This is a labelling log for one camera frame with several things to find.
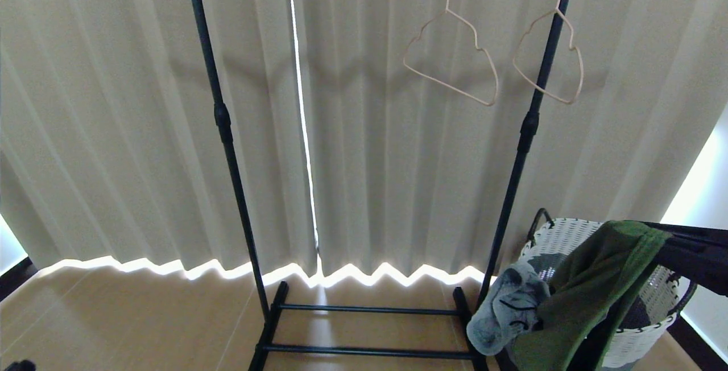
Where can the pale grey shorts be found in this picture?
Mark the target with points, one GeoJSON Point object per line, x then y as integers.
{"type": "Point", "coordinates": [506, 308]}

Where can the black clothes rack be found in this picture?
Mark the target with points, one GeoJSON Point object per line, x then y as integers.
{"type": "Point", "coordinates": [222, 120]}

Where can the green shirt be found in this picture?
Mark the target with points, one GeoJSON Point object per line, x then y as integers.
{"type": "Point", "coordinates": [591, 280]}

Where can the white laundry basket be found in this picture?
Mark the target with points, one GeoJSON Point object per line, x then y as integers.
{"type": "Point", "coordinates": [563, 231]}

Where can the pink clothes hanger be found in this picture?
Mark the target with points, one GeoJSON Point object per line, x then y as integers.
{"type": "Point", "coordinates": [582, 72]}
{"type": "Point", "coordinates": [447, 1]}

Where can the beige curtain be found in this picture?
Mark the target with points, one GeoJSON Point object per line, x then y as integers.
{"type": "Point", "coordinates": [114, 132]}

